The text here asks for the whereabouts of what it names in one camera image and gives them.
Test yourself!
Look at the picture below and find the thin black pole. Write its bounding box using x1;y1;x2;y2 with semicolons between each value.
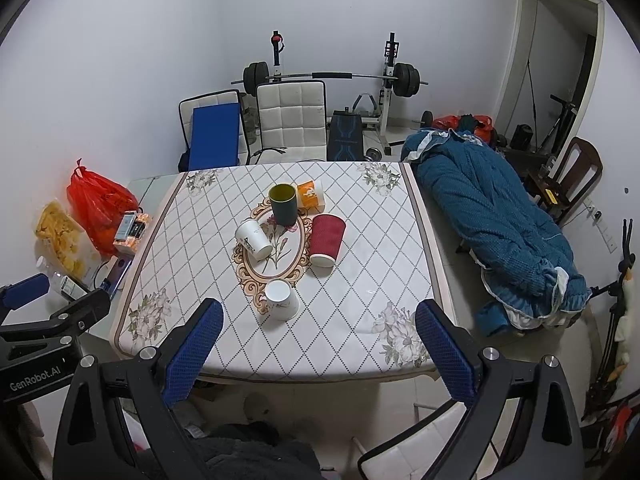
525;59;539;131

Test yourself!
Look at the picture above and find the person's dark fleece clothing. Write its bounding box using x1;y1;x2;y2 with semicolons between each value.
190;421;321;480

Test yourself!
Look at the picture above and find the floral diamond-pattern tablecloth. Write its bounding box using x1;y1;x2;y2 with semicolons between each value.
116;161;435;383

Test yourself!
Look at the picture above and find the small teal box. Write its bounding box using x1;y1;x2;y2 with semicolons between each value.
115;212;136;242

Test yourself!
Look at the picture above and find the blue board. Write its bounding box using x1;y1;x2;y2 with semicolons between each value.
188;102;241;171

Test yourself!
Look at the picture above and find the bag of yellow chips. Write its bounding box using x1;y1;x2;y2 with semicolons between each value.
34;200;101;278

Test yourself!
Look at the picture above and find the white cup with black print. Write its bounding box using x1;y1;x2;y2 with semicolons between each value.
235;218;274;261

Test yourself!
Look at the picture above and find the red ribbed paper cup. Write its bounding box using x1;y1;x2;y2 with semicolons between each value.
308;213;347;268

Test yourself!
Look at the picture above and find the black kick scooter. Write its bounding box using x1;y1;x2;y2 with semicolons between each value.
537;94;578;153

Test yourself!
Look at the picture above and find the white barbell rack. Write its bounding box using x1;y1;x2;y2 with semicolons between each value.
270;31;401;148

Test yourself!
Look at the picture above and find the colourful bag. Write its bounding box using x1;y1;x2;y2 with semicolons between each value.
585;395;640;456

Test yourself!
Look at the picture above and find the black tripod stand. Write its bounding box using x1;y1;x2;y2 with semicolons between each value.
585;217;640;411

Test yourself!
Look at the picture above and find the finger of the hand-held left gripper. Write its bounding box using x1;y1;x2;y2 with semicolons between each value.
0;273;52;328
30;287;112;342

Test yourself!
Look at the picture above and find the red plastic bag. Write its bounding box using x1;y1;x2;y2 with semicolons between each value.
66;159;140;257

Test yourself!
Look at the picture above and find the blue quilted jacket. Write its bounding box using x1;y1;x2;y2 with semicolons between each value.
401;128;591;336

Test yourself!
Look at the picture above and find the white marbled cup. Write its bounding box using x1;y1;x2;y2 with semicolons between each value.
263;280;300;322

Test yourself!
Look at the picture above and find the white wall socket strip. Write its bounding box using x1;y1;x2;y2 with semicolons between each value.
587;202;620;253

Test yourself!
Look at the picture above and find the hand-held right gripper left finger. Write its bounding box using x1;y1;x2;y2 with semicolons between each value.
52;297;224;480

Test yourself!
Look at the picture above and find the dark wooden chair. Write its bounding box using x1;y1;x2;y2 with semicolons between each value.
525;136;603;226

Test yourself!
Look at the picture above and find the orange snack packet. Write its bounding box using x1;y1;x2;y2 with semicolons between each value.
129;212;151;248

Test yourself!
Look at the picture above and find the clear plastic bottle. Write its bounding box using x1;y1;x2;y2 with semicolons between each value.
37;256;66;286

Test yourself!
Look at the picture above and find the purple flat box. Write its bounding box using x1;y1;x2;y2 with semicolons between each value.
100;256;132;296

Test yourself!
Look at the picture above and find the orange cup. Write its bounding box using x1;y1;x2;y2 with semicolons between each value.
297;179;328;211

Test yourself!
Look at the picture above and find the white padded chair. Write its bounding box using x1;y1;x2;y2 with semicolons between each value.
249;80;329;165
178;89;251;171
357;400;493;480

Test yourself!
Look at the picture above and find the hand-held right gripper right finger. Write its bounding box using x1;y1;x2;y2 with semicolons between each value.
415;299;586;480

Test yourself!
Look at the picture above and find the barbell with black plates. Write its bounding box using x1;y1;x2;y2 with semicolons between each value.
231;61;430;98

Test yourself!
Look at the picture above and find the dark green cup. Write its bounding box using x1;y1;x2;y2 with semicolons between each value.
268;183;299;226

